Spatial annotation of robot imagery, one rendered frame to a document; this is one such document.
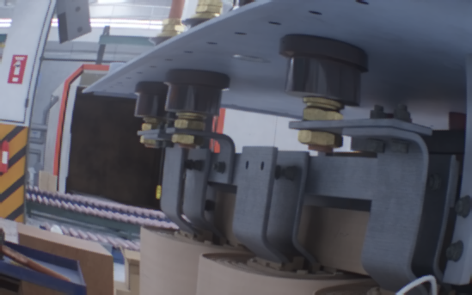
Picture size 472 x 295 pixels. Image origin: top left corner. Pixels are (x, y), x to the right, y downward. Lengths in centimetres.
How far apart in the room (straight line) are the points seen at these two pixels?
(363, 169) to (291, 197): 21
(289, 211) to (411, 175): 45
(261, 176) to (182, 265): 37
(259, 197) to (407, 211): 44
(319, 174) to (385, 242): 35
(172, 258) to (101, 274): 88
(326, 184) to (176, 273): 47
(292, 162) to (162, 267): 43
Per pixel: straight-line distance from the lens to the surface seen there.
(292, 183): 119
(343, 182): 106
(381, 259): 81
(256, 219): 117
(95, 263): 236
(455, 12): 62
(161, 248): 154
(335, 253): 115
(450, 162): 78
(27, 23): 1156
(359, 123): 80
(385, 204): 82
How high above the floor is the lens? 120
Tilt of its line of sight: 2 degrees up
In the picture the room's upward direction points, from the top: 7 degrees clockwise
